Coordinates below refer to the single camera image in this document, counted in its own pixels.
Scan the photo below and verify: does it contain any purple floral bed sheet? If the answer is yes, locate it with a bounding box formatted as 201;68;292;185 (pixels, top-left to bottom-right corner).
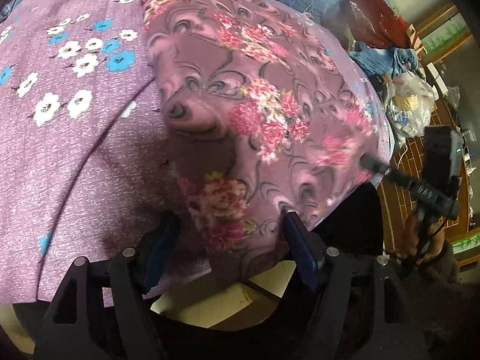
1;0;215;304

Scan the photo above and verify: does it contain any blue denim cloth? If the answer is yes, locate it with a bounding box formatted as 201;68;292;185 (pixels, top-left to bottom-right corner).
348;41;419;78

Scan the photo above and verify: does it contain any brown woven mat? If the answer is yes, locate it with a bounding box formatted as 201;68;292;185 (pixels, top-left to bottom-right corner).
376;97;472;252

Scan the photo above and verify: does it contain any person's right hand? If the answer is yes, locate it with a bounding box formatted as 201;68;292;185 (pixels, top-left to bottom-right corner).
398;214;456;283

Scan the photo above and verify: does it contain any maroon floral small garment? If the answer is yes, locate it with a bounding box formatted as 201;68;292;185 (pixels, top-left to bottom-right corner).
140;0;393;281

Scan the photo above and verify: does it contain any clear plastic bag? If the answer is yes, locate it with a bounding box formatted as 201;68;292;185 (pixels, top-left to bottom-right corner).
385;71;439;140

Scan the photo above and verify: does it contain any red plastic bag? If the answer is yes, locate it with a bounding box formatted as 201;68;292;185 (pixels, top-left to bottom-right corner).
343;0;426;57

